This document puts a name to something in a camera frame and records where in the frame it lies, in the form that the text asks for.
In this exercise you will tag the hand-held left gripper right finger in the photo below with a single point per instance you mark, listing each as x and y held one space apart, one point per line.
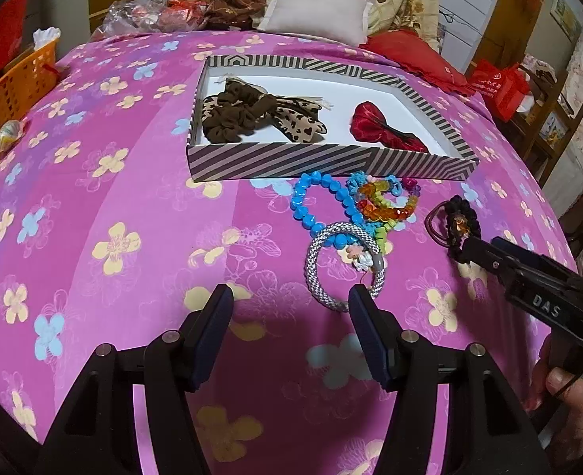
370 336

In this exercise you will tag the red shopping bag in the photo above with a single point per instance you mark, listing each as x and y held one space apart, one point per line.
501 86

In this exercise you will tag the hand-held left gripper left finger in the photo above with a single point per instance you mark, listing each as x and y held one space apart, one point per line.
212 336

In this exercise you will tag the striped cardboard box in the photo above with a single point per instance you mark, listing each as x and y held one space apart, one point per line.
331 109

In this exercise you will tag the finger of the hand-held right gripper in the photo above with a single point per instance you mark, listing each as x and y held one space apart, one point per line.
489 257

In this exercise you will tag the red frilled pillow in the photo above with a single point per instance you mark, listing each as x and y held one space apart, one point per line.
420 57

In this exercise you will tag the white cloth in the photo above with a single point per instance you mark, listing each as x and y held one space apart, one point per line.
47 34

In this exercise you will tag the leopard print hair bow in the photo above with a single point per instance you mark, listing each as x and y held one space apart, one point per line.
291 116

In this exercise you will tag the person's right hand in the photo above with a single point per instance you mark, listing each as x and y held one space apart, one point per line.
576 405

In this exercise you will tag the red satin bow clip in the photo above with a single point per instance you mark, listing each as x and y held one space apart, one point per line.
380 126

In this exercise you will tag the framed wall picture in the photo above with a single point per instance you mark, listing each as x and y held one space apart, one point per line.
566 15

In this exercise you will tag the orange plastic basket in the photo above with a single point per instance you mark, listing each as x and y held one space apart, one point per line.
9 86

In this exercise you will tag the brown scrunchie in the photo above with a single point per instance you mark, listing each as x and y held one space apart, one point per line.
237 114

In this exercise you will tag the wooden chair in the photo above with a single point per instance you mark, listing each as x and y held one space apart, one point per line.
553 123

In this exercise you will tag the white pillow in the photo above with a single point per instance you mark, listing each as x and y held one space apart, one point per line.
316 7

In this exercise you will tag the clear plastic bag bundle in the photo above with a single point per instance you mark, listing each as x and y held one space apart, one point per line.
143 15

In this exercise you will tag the pink floral blanket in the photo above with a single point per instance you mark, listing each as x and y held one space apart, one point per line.
123 208

